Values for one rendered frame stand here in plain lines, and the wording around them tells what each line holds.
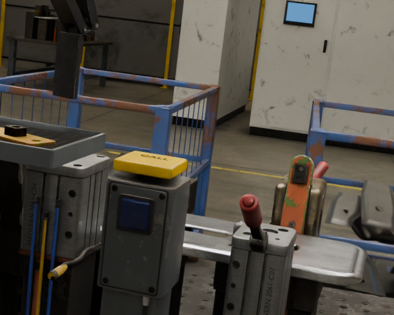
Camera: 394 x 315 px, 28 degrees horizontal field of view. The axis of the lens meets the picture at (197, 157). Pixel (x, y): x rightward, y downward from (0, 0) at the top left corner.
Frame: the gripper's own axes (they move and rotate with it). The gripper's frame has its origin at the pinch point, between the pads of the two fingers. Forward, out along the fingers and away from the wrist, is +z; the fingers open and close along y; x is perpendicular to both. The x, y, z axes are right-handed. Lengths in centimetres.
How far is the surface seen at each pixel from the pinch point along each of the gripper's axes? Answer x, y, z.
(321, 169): -4, 69, 15
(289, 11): 346, 732, -23
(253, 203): -22.9, 10.5, 8.3
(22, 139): -1.8, -0.8, 4.9
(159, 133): 110, 180, 36
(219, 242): -5.9, 34.0, 21.2
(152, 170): -15.4, 3.2, 5.8
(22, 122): 5.5, 6.1, 4.9
